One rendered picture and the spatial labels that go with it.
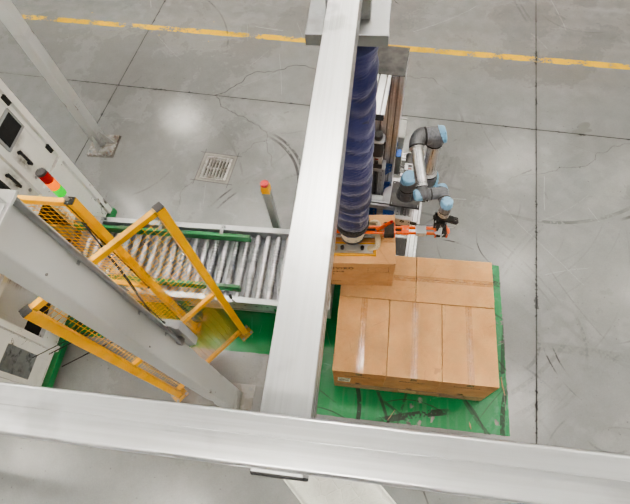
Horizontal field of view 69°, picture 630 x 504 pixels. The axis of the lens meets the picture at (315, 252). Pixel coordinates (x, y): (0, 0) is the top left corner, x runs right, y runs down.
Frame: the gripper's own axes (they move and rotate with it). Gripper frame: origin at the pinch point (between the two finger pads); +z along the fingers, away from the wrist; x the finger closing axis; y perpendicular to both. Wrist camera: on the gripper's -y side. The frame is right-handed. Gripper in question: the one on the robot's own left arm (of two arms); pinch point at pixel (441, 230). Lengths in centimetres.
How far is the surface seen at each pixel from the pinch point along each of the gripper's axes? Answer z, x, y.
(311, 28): -167, 15, 74
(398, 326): 66, 47, 25
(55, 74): 12, -174, 347
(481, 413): 121, 99, -45
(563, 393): 122, 81, -112
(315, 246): -184, 113, 65
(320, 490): 19, 162, 75
